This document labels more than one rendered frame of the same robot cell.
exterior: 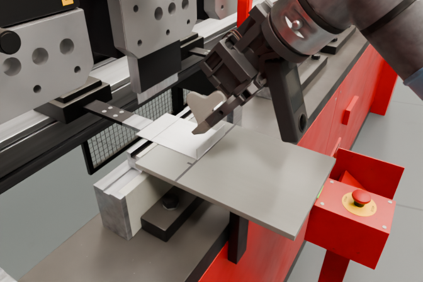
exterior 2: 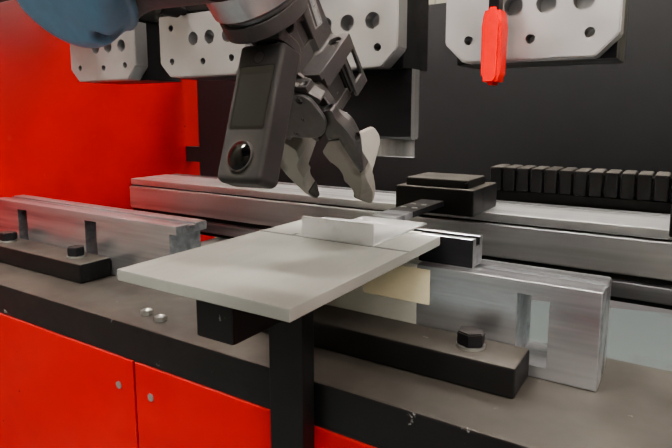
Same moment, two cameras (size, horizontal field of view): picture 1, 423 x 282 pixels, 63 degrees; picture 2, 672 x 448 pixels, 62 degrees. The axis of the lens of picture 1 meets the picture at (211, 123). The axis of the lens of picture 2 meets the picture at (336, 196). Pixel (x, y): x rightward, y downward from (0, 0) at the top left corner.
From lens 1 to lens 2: 0.76 m
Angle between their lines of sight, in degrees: 85
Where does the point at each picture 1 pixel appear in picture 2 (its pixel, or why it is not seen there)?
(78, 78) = (231, 66)
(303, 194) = (193, 278)
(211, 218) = not seen: hidden behind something
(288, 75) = (248, 69)
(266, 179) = (244, 262)
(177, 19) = (355, 38)
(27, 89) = (197, 58)
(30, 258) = not seen: outside the picture
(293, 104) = (236, 115)
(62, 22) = not seen: hidden behind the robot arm
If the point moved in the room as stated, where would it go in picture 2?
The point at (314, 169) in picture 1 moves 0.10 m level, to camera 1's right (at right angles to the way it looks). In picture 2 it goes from (259, 289) to (234, 345)
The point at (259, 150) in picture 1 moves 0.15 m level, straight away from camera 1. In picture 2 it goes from (323, 261) to (501, 269)
